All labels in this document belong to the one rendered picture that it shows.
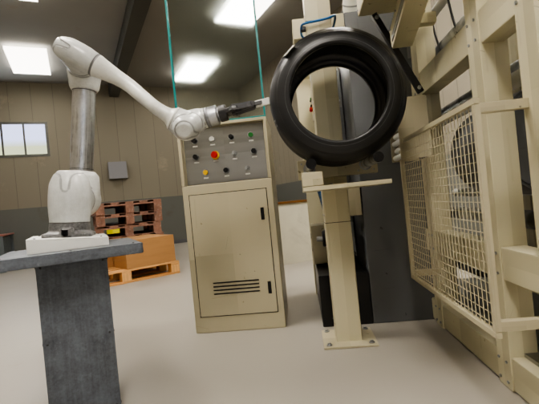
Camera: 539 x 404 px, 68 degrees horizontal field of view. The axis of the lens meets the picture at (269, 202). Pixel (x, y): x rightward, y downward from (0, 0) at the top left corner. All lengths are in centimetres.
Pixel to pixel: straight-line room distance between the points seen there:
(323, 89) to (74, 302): 149
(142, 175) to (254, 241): 729
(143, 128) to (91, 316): 816
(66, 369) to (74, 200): 65
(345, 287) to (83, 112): 150
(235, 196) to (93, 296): 105
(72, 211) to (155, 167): 789
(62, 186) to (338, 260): 131
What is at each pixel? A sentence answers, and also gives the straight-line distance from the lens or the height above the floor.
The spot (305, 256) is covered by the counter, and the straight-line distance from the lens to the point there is 492.
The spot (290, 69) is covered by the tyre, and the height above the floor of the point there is 129.
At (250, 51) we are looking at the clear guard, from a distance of 260.
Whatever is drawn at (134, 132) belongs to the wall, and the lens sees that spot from 968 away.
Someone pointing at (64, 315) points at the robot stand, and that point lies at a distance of 177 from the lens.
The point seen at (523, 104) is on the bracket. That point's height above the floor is 97.
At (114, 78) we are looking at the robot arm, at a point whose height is 135.
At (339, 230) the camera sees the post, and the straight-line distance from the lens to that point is 208.
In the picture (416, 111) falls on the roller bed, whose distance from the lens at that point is 212.
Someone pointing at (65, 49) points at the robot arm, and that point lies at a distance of 197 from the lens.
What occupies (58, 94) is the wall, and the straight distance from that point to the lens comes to 978.
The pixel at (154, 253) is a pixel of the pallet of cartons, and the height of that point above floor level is 28.
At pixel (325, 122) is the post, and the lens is 211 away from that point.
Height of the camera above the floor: 76
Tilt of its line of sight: level
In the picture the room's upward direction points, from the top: 6 degrees counter-clockwise
